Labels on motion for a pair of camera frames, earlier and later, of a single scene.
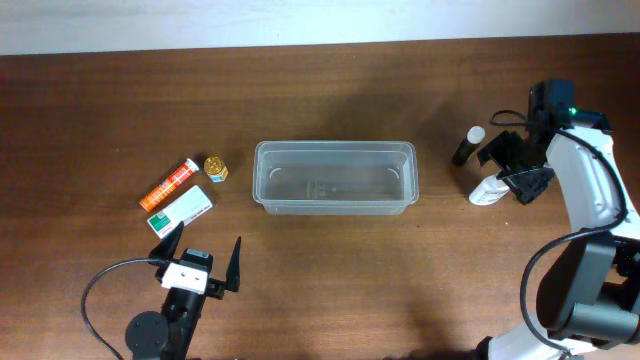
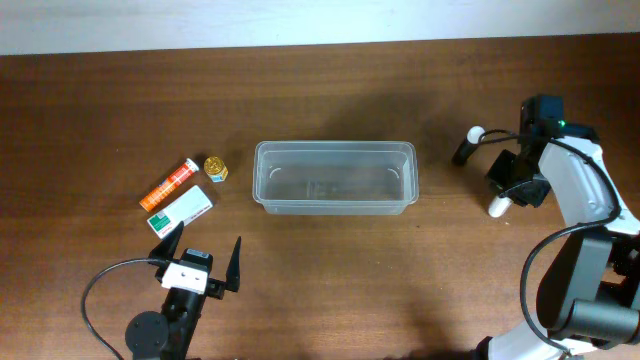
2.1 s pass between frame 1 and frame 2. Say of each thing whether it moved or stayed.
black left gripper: stayed
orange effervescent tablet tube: stayed
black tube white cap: stayed
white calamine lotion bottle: moved
